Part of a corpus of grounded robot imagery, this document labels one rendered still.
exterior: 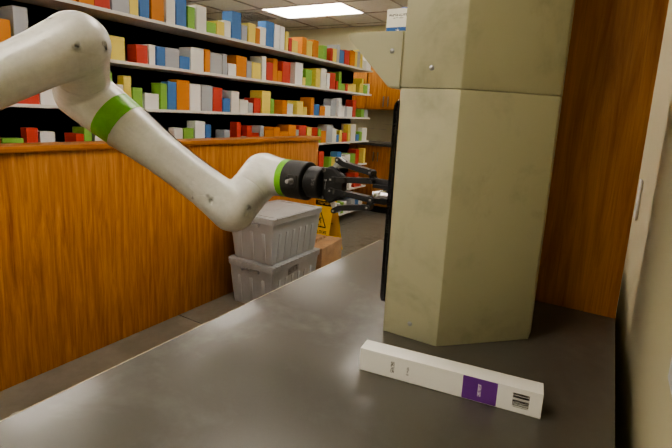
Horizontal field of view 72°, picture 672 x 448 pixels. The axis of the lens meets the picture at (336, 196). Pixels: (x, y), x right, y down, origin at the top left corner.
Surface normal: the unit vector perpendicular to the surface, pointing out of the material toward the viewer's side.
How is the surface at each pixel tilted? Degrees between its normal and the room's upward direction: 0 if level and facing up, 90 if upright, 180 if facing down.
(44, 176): 90
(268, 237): 95
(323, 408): 0
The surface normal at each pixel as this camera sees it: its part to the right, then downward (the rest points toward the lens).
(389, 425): 0.05, -0.98
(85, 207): 0.86, 0.14
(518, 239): 0.25, 0.18
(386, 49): -0.51, 0.13
